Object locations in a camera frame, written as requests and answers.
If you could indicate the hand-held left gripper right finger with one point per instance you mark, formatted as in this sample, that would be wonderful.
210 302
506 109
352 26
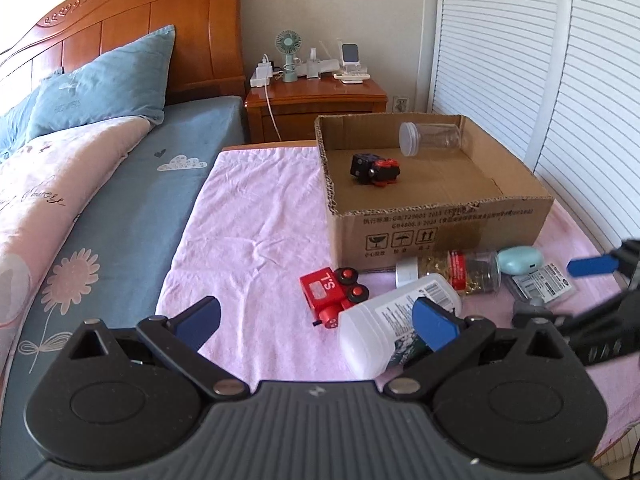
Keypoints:
435 325

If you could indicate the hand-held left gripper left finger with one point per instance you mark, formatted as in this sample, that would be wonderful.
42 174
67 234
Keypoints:
200 322

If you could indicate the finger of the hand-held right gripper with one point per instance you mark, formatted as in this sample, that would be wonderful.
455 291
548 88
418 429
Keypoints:
592 265
542 321

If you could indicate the grey plastic toy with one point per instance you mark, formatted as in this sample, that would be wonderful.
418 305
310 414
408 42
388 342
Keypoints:
530 305

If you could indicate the grey labelled packet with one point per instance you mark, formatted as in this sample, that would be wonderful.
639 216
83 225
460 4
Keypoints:
542 285

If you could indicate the white plastic bottle green label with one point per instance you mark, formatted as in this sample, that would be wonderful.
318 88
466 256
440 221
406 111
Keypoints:
380 325

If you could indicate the clear jar of gold pieces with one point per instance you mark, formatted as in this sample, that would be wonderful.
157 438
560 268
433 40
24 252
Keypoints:
465 272

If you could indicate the mint green oval case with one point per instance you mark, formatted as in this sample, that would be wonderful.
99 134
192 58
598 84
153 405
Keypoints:
520 259

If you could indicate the brown cardboard box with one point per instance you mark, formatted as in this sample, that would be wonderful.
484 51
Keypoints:
450 230

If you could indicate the red toy train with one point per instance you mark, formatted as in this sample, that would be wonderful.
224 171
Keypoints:
325 295

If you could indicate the pink cloth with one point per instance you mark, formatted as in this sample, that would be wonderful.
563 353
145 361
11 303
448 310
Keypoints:
250 240

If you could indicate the blue bed sheet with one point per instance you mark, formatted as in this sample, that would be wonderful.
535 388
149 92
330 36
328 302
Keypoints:
150 210

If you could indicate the white louvered closet door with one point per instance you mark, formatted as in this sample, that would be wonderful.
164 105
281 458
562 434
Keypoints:
490 35
600 110

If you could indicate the black and red toy car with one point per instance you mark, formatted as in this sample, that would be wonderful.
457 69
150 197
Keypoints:
375 170

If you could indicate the clear jar with white lid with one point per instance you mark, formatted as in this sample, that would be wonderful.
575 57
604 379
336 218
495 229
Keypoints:
430 137

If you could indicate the pink floral quilt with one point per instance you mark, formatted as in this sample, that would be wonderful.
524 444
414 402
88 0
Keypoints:
50 185

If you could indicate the wooden nightstand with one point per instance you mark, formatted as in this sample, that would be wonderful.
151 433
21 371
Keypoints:
320 105

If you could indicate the blue pillow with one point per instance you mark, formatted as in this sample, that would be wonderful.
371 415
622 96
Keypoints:
15 120
110 85

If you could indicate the white power strip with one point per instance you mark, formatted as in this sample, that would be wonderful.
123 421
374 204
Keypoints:
261 75

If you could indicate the white router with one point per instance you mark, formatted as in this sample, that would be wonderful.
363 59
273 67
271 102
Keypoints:
317 66

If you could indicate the phone on white stand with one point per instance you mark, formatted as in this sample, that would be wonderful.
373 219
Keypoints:
350 55

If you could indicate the small green desk fan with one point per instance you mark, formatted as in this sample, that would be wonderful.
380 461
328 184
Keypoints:
288 45

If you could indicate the wooden bed headboard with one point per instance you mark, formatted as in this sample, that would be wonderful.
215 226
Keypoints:
150 25

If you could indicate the white wall socket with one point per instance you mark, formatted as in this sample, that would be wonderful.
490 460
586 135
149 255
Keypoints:
400 104

